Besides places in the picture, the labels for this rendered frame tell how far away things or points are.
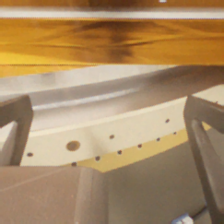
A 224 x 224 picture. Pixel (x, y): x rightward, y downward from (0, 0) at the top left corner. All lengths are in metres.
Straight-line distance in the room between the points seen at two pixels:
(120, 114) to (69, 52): 0.08
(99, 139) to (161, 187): 0.17
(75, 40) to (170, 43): 0.10
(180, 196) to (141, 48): 0.26
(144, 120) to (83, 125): 0.07
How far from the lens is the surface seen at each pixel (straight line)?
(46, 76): 0.22
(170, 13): 0.21
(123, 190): 0.32
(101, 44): 0.22
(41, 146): 0.21
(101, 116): 0.21
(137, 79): 0.27
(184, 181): 0.38
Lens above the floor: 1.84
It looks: 36 degrees down
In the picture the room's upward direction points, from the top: straight up
